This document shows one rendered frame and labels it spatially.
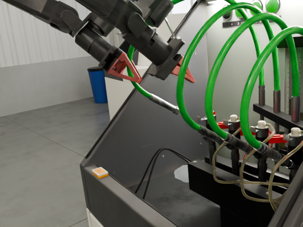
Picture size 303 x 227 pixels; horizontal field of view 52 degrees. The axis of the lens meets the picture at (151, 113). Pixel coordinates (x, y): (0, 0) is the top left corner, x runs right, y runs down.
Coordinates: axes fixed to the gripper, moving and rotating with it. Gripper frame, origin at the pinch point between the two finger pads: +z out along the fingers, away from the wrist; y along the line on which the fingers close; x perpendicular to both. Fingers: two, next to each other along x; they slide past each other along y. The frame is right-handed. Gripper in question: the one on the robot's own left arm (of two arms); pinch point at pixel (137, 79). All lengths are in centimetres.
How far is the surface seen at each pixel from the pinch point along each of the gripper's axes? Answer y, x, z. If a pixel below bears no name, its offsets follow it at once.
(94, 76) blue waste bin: 562, 97, -202
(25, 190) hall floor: 194, 167, -64
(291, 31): -22.4, -25.2, 21.8
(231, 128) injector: -5.0, -5.1, 26.3
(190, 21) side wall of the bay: 32.3, -25.3, -4.5
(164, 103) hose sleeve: 3.7, 1.0, 9.3
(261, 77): 12.3, -21.5, 25.6
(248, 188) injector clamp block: -9.9, 2.8, 37.1
